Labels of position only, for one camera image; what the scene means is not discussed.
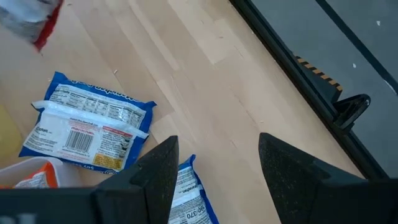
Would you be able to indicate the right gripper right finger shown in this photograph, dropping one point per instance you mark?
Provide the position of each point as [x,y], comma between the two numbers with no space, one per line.
[304,199]

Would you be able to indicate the blue Maruchan noodle pack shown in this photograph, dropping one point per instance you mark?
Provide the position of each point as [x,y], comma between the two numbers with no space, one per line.
[87,130]
[189,202]

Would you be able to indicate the orange Maruchan noodle pack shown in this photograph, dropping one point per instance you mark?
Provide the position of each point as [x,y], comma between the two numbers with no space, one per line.
[37,180]

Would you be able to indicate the clear plastic bin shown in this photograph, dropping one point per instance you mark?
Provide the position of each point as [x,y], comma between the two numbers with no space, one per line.
[18,165]

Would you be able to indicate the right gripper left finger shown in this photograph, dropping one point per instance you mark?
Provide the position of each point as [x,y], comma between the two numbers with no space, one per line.
[149,193]

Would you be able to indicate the black hazard-striped floor mat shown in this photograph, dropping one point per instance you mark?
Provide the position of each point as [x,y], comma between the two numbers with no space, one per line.
[317,84]

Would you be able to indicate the red Maruchan noodle pack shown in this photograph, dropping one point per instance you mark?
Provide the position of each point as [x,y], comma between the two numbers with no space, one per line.
[28,18]

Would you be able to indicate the black aluminium table frame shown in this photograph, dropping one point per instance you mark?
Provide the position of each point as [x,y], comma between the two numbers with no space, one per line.
[284,56]

